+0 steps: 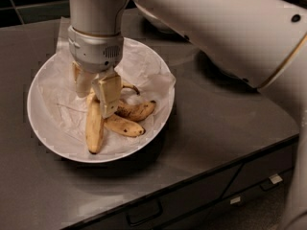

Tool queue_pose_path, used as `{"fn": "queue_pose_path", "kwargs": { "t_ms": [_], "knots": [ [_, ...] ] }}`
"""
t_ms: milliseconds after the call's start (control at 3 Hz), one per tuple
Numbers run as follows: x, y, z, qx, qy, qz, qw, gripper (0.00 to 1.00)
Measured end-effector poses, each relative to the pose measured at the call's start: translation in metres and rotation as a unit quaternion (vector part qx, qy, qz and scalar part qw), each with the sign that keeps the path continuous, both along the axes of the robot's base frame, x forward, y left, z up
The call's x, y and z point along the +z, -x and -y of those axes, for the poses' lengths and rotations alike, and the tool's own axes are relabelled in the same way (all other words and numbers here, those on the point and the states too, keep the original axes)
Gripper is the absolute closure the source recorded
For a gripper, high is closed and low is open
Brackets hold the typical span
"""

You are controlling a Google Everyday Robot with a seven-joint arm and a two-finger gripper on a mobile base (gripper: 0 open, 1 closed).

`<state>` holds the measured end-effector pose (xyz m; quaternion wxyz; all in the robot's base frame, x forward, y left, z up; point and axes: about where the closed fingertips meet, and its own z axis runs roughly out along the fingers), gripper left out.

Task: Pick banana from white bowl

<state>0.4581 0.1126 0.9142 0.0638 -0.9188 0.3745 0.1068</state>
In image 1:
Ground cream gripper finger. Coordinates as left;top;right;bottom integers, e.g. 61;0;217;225
72;61;96;98
92;68;122;119

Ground long yellow banana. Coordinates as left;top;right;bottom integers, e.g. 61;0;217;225
84;81;141;155

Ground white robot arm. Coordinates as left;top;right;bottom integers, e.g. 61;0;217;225
69;0;307;230

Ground middle spotted banana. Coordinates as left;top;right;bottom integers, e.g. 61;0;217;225
115;101;156;122

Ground lower yellow banana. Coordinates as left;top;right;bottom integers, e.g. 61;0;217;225
105;114;145;137

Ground white paper liner in bowl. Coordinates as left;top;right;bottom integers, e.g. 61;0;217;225
35;16;177;156

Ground large white bowl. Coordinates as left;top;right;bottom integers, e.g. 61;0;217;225
26;36;176;164

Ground left drawer handle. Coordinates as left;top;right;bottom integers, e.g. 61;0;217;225
126;199;163;227

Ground drawer handle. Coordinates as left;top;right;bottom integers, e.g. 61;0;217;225
126;199;163;227
260;174;283;192

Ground right drawer handle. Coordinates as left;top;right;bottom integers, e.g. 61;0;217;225
260;174;283;192

